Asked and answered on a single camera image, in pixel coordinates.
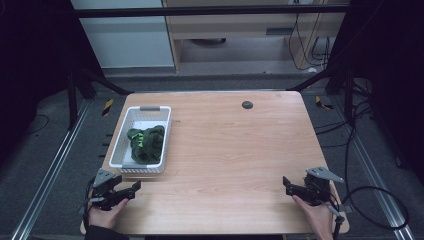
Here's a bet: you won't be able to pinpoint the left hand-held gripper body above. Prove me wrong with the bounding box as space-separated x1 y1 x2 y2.
90 168 123 212

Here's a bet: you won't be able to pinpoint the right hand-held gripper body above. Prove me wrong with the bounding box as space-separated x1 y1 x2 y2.
302 166 345 206

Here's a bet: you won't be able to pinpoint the person's left hand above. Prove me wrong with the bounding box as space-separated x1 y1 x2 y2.
87 197 130 231

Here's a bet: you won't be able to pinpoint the person's right hand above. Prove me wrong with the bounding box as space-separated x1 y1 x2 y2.
292 194 335 240

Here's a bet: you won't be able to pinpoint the white plastic basket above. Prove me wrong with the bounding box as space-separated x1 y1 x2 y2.
108 105 173 175

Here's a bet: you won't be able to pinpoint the dark green cloth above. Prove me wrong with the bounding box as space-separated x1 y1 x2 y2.
126 124 166 165

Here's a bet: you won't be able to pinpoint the yellow black floor tape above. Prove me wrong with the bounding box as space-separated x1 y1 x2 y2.
101 98 115 117
315 95 334 111

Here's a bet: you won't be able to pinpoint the black metal stand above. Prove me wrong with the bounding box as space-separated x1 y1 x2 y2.
287 63 356 126
67 65 134 131

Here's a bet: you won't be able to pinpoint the dark curtain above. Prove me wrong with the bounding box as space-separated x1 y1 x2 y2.
0 0 104 168
328 0 424 184

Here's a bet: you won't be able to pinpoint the white cabinet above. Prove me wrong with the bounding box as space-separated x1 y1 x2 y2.
70 0 175 70

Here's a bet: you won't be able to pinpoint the light wooden desk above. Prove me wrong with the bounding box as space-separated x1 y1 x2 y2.
162 0 349 73

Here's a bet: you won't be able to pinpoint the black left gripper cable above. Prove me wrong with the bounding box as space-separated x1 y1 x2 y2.
78 177 98 231

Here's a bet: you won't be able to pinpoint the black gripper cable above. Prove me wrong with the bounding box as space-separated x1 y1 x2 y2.
328 185 410 240
78 177 98 231

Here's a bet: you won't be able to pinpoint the aluminium floor rail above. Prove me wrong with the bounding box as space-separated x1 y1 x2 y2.
10 101 92 240
331 96 416 240

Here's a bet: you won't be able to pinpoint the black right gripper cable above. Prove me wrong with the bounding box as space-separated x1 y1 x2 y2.
328 185 410 240

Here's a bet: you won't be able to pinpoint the black floor cables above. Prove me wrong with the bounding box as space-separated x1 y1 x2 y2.
314 79 376 149

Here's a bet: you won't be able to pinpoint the thin black floor cable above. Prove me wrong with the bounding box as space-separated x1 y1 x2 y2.
25 114 51 135

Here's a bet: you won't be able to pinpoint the black hanging desk cables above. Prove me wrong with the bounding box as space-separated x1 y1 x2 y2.
287 12 332 72

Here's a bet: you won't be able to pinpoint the black horizontal frame bar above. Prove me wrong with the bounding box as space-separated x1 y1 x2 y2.
73 4 350 19

